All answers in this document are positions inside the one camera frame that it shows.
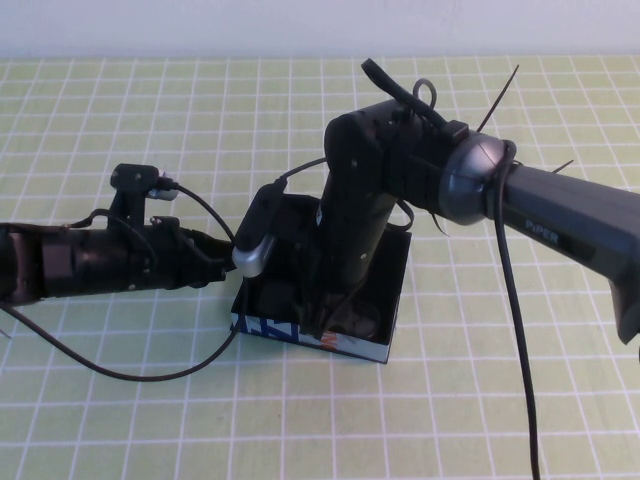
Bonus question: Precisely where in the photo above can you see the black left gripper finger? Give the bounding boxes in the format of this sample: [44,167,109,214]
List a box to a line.
[191,256,240,288]
[191,231,237,265]

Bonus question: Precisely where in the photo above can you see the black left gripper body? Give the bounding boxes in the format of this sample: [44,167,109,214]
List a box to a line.
[41,217,200,301]

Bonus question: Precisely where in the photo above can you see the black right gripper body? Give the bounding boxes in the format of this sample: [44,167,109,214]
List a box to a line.
[288,196,397,307]

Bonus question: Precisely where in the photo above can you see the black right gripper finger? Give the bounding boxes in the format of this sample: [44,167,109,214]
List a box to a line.
[298,293,332,348]
[324,286,362,327]

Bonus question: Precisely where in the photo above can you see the black printed glasses case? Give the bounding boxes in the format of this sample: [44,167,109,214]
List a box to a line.
[228,193,415,366]

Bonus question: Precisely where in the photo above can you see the green checked tablecloth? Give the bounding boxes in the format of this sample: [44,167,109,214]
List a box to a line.
[0,57,640,480]

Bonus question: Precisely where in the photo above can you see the long black zip tie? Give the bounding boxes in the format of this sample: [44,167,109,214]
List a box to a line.
[477,63,521,135]

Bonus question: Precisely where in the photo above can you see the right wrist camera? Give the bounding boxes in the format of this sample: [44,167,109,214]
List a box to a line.
[231,181,290,278]

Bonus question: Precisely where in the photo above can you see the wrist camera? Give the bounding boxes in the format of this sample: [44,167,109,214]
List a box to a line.
[231,181,290,278]
[110,163,180,202]

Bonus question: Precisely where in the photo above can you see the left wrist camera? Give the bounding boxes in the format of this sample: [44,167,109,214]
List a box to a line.
[110,163,180,202]

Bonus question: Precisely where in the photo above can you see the black left camera cable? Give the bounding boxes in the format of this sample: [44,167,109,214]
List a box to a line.
[0,182,251,382]

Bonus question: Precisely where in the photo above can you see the black camera cable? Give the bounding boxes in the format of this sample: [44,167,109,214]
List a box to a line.
[0,182,251,382]
[274,139,542,480]

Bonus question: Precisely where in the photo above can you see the black right camera cable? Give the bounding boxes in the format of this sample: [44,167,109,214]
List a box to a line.
[274,139,542,480]

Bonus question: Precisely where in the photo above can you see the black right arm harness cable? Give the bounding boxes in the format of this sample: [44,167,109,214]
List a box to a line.
[360,57,454,133]

